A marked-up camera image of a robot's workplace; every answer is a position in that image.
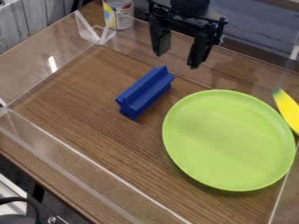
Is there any yellow toy corn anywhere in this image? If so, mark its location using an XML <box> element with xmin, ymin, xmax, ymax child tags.
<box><xmin>272</xmin><ymin>87</ymin><xmax>299</xmax><ymax>136</ymax></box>

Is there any blue plastic block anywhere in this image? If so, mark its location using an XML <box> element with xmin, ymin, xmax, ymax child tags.
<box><xmin>116</xmin><ymin>66</ymin><xmax>175</xmax><ymax>120</ymax></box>

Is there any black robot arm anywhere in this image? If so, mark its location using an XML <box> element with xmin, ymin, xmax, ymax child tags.
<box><xmin>148</xmin><ymin>0</ymin><xmax>228</xmax><ymax>69</ymax></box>

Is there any black cable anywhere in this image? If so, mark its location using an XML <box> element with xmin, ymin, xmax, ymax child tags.
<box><xmin>0</xmin><ymin>196</ymin><xmax>40</xmax><ymax>224</ymax></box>

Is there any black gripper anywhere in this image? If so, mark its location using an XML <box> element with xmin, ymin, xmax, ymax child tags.
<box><xmin>148</xmin><ymin>0</ymin><xmax>228</xmax><ymax>69</ymax></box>

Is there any green round plate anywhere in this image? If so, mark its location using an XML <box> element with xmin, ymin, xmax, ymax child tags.
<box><xmin>163</xmin><ymin>90</ymin><xmax>295</xmax><ymax>192</ymax></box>

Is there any clear acrylic enclosure wall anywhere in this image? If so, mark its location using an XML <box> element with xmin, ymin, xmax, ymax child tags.
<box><xmin>0</xmin><ymin>11</ymin><xmax>299</xmax><ymax>224</ymax></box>

